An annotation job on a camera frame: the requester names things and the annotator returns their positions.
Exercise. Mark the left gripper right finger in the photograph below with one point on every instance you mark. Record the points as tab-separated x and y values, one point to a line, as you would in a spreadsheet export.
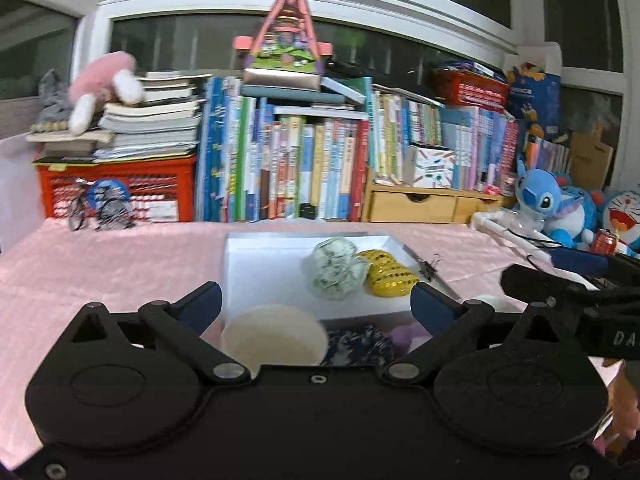
453	328

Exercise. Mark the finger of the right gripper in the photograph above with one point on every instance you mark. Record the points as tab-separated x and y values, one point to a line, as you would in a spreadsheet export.
574	260

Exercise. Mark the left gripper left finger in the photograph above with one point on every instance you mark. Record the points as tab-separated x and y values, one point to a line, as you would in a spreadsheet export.
178	328

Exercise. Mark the lilac soft cloth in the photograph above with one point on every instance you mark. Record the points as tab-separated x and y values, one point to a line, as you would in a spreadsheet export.
406	338

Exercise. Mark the navy floral pouch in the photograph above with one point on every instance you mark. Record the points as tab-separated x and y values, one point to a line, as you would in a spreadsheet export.
358	347

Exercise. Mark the green floral cloth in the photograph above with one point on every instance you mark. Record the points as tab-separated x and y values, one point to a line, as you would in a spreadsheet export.
337	270

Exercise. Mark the red soda can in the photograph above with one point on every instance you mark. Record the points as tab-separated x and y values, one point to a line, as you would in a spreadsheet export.
604	243

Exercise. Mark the blue Stitch plush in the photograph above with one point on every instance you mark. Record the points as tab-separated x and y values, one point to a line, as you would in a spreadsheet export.
565	214

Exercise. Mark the white paper cup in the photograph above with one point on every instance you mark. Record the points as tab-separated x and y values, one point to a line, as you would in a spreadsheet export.
499	304

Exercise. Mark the black binder clip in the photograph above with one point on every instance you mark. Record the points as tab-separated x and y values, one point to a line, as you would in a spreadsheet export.
428	267

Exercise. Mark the Doraemon plush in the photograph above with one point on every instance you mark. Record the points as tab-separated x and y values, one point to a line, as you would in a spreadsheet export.
621	217

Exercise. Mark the doodled paper cup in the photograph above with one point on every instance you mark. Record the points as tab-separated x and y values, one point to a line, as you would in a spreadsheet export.
274	335

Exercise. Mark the red plastic crate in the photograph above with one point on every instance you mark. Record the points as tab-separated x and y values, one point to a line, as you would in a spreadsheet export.
156	190

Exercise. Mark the wooden drawer organizer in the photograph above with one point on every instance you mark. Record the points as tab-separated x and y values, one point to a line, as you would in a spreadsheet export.
384	202

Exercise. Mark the miniature bicycle model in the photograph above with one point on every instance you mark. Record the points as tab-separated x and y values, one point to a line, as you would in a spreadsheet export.
106	201

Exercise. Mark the pink striped tablecloth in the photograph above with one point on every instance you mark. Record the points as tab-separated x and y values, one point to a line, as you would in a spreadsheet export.
47	277

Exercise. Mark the white patterned box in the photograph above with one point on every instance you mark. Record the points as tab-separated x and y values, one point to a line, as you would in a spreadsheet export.
428	167

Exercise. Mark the row of upright books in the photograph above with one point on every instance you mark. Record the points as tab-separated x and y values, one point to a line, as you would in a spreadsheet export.
271	153

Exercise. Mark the stack of flat books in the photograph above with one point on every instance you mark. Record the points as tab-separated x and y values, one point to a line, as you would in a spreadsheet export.
169	121

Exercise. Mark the red basket on books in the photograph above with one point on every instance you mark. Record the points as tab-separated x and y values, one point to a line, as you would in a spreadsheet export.
470	83

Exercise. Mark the pink plush rabbit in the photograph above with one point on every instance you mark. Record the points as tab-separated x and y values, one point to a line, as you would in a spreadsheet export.
107	79

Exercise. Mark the pink toy house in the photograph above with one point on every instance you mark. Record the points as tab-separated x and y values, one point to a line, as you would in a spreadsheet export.
285	51

